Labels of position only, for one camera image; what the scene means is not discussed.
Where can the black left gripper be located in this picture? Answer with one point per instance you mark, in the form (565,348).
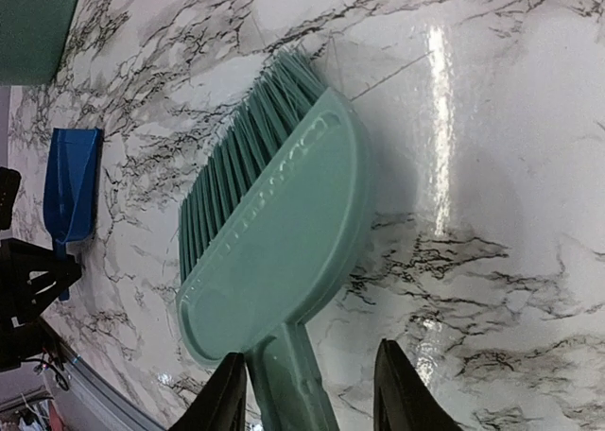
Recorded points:
(32,277)

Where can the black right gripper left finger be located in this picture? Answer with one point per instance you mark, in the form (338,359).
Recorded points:
(221,404)

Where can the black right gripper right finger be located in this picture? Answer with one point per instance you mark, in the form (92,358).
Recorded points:
(401,400)

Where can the blue plastic dustpan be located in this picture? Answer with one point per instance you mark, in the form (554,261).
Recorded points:
(70,187)

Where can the green hand brush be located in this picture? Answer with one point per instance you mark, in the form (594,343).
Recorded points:
(272,226)

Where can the green plastic waste bin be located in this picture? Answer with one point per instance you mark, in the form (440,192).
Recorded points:
(33,36)

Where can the aluminium front rail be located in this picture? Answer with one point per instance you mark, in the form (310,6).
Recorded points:
(91,403)

